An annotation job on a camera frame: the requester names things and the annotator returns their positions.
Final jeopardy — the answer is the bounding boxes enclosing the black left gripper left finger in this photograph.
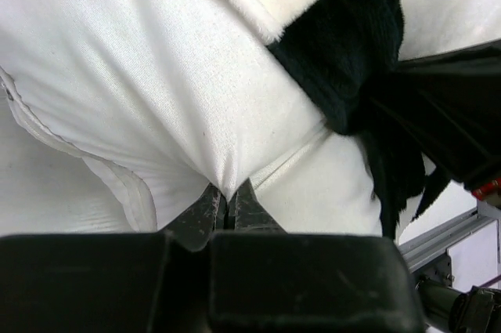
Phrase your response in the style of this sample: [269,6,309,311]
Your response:
[1,186,223,332]

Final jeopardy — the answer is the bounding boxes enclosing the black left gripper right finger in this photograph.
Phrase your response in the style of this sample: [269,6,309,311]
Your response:
[207,183,425,332]

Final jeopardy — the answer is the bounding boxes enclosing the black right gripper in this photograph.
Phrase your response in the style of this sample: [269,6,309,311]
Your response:
[395,40,500,208]

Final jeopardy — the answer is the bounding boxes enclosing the white pillow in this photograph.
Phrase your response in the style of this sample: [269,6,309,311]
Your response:
[1,0,381,235]

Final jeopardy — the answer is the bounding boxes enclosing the black white checkered pillowcase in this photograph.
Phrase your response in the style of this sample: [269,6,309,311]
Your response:
[227,0,454,238]

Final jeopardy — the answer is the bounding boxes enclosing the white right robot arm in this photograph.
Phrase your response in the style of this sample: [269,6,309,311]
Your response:
[375,40,500,332]

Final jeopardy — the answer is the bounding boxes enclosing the aluminium table edge rail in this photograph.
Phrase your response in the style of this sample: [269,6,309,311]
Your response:
[399,204,500,273]

